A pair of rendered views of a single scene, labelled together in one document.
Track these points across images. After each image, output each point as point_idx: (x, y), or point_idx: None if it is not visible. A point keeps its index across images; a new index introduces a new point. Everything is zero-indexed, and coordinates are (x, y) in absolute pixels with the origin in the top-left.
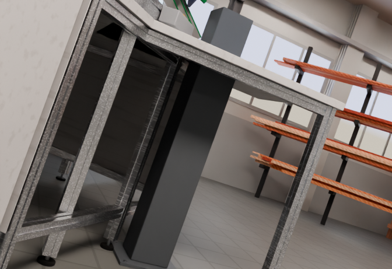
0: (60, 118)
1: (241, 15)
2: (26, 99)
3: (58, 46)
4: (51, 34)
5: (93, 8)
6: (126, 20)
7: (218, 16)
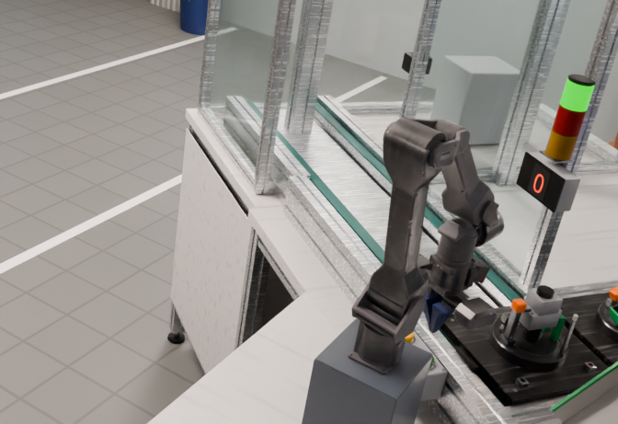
0: (241, 343)
1: (332, 342)
2: (229, 303)
3: (241, 269)
4: (236, 256)
5: (250, 242)
6: (280, 273)
7: None
